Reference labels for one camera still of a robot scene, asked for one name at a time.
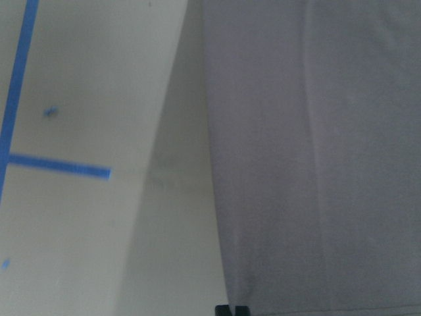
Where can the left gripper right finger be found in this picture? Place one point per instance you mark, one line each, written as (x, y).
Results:
(242, 311)

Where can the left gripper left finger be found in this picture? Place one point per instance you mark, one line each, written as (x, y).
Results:
(222, 310)

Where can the brown t-shirt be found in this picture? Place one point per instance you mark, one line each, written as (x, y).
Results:
(314, 124)

